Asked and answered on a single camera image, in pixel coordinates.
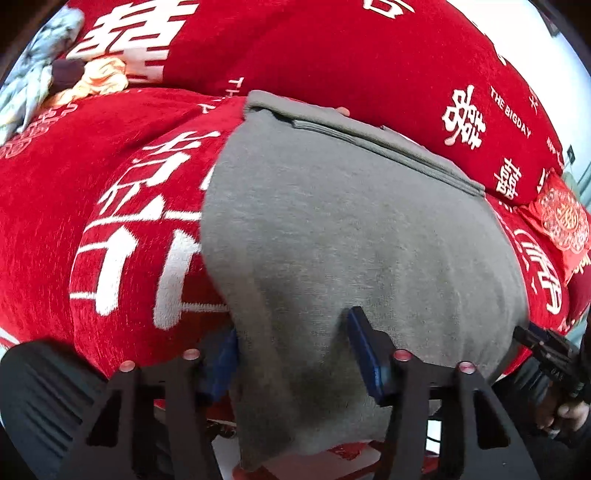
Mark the dark maroon cloth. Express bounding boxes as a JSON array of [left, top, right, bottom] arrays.
[[51, 60, 86, 90]]

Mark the small red embroidered pillow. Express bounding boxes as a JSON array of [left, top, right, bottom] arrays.
[[517, 168, 591, 284]]

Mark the red printed sofa backrest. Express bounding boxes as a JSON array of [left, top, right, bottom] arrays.
[[65, 0, 566, 206]]

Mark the person's right hand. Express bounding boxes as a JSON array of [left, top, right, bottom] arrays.
[[538, 392, 591, 448]]

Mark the grey knit sweater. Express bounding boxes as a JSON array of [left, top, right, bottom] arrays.
[[201, 90, 529, 472]]

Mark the red printed sofa seat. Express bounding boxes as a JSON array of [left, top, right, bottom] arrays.
[[0, 88, 591, 379]]

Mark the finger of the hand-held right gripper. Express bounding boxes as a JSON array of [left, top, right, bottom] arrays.
[[513, 325, 550, 363], [529, 322, 561, 343]]

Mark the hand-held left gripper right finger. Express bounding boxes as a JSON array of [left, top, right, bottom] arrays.
[[347, 306, 541, 480]]

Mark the orange cream crumpled cloth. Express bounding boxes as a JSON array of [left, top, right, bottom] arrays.
[[46, 58, 129, 107]]

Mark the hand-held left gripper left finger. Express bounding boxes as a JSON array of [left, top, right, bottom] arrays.
[[58, 325, 241, 480]]

